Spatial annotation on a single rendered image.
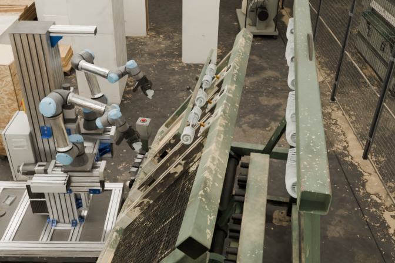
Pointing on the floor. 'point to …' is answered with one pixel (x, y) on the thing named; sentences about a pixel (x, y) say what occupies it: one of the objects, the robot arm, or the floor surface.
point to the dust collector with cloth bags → (260, 1)
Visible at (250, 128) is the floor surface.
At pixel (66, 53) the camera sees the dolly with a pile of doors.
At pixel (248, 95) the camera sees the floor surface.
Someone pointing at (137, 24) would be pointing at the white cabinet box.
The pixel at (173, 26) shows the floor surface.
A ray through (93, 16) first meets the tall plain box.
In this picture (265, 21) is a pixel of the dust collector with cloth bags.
